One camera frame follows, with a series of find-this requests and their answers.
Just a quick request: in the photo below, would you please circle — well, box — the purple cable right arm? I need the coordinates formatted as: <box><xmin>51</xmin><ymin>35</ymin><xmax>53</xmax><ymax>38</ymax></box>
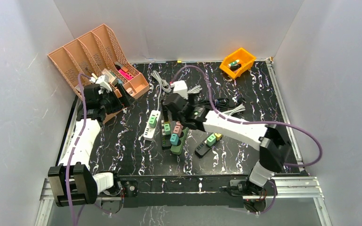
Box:
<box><xmin>172</xmin><ymin>65</ymin><xmax>323</xmax><ymax>168</ymax></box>

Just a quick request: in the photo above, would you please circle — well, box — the aluminium frame rail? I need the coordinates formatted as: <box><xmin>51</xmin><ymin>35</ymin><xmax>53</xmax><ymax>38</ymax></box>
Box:
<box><xmin>34</xmin><ymin>176</ymin><xmax>333</xmax><ymax>226</ymax></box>

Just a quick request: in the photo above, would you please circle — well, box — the white power strip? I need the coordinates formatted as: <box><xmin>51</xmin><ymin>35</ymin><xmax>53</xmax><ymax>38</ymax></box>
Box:
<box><xmin>143</xmin><ymin>110</ymin><xmax>161</xmax><ymax>141</ymax></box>

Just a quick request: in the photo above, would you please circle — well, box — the black power strip with USB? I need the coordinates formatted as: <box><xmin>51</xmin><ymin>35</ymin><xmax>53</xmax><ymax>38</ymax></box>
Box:
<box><xmin>195</xmin><ymin>133</ymin><xmax>222</xmax><ymax>158</ymax></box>

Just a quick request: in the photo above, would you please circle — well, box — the pink plug adapter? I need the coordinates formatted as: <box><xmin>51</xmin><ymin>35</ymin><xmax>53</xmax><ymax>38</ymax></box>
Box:
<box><xmin>173</xmin><ymin>121</ymin><xmax>183</xmax><ymax>137</ymax></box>

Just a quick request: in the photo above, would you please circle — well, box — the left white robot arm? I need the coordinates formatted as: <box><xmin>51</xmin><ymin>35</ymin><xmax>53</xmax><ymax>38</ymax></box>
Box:
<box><xmin>48</xmin><ymin>84</ymin><xmax>135</xmax><ymax>207</ymax></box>

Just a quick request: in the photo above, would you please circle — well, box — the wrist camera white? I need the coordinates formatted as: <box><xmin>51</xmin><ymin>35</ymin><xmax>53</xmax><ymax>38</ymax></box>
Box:
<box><xmin>89</xmin><ymin>74</ymin><xmax>113</xmax><ymax>92</ymax></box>
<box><xmin>170</xmin><ymin>80</ymin><xmax>188</xmax><ymax>99</ymax></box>

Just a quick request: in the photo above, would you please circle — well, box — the dark green power strip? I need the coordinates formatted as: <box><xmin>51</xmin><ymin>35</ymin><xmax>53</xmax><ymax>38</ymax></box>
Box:
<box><xmin>170</xmin><ymin>127</ymin><xmax>189</xmax><ymax>155</ymax></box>

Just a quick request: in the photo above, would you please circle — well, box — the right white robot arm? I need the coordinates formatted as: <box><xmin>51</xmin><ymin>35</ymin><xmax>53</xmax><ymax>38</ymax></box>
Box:
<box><xmin>163</xmin><ymin>94</ymin><xmax>292</xmax><ymax>195</ymax></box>

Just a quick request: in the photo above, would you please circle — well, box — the orange plastic bin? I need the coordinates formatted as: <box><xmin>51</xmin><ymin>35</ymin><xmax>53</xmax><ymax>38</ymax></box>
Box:
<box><xmin>220</xmin><ymin>48</ymin><xmax>256</xmax><ymax>79</ymax></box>

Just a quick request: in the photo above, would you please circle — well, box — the mint green plug adapter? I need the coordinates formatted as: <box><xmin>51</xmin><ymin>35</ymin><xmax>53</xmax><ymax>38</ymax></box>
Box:
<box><xmin>148</xmin><ymin>115</ymin><xmax>157</xmax><ymax>128</ymax></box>

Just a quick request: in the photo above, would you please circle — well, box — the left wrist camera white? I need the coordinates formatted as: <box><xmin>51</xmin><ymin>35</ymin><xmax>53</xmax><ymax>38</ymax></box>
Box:
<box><xmin>89</xmin><ymin>74</ymin><xmax>113</xmax><ymax>92</ymax></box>

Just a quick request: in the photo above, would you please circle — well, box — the peach desk file organizer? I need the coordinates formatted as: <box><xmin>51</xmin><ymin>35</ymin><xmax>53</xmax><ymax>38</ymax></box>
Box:
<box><xmin>47</xmin><ymin>24</ymin><xmax>150</xmax><ymax>124</ymax></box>

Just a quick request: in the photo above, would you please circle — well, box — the teal plug adapter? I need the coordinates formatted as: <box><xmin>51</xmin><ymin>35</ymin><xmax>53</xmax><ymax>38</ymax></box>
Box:
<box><xmin>170</xmin><ymin>133</ymin><xmax>180</xmax><ymax>146</ymax></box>

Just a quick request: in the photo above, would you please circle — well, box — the grey coiled cable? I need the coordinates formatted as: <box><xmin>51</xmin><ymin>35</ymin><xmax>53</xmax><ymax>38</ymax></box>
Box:
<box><xmin>222</xmin><ymin>103</ymin><xmax>246</xmax><ymax>117</ymax></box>

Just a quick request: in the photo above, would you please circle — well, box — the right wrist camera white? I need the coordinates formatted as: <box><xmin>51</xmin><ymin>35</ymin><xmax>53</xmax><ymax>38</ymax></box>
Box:
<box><xmin>170</xmin><ymin>80</ymin><xmax>188</xmax><ymax>99</ymax></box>

